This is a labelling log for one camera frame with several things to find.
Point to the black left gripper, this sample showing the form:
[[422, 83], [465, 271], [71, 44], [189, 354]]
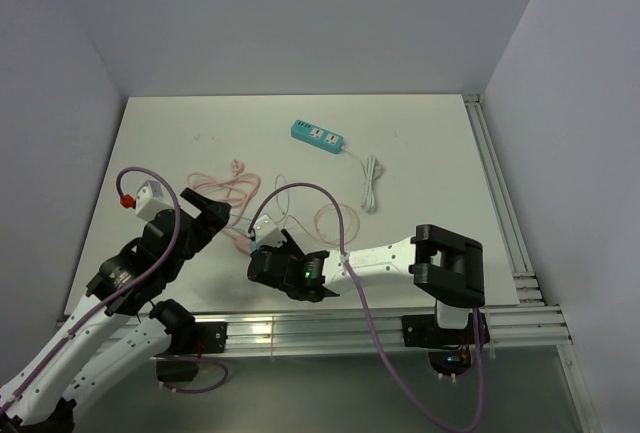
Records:
[[213, 217]]

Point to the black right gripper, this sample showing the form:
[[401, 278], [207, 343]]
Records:
[[291, 246]]

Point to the pink power strip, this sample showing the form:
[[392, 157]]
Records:
[[242, 244]]

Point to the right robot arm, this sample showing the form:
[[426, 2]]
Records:
[[447, 266]]

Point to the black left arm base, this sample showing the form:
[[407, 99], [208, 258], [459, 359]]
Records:
[[190, 348]]

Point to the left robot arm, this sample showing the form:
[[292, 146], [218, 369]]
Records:
[[119, 323]]

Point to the teal power strip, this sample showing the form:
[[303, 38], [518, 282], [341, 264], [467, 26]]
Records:
[[317, 137]]

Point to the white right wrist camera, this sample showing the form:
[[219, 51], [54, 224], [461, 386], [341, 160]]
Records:
[[266, 230]]

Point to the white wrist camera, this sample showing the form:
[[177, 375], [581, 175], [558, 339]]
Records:
[[266, 230], [148, 201]]

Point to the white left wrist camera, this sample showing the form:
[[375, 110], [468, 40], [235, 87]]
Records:
[[148, 201]]

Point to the aluminium frame rail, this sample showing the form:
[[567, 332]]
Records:
[[441, 169]]

